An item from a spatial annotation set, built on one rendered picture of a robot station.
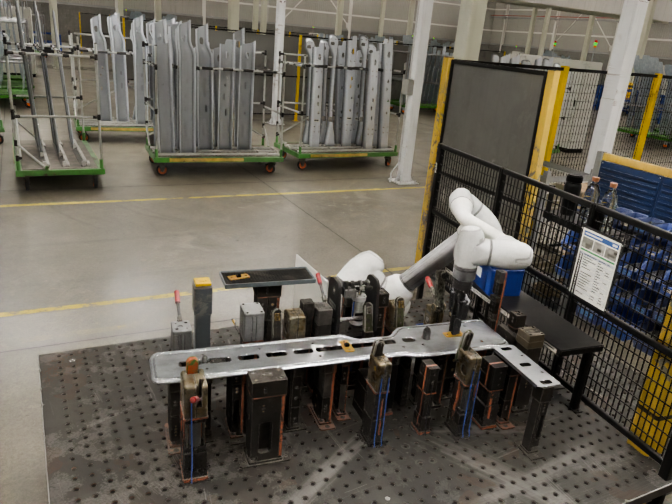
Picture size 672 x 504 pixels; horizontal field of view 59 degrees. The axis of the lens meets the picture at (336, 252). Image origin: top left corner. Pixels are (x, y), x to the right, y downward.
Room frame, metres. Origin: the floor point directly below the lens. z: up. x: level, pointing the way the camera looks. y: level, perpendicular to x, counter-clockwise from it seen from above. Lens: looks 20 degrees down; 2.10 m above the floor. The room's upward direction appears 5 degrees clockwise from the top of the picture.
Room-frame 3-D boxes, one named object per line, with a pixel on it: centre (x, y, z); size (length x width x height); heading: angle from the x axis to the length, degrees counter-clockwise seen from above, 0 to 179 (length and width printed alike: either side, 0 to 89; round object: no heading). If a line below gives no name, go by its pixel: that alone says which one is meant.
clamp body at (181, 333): (1.91, 0.54, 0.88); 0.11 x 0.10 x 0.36; 22
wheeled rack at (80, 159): (7.77, 3.87, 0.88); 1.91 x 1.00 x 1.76; 30
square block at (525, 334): (2.13, -0.81, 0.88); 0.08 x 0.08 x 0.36; 22
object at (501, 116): (4.68, -1.08, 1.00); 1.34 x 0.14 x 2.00; 29
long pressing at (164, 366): (1.96, -0.06, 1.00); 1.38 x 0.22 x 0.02; 112
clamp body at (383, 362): (1.84, -0.19, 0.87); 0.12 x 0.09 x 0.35; 22
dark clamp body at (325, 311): (2.15, 0.03, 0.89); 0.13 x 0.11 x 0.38; 22
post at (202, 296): (2.10, 0.51, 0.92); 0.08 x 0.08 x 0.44; 22
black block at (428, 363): (1.92, -0.39, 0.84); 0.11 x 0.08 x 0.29; 22
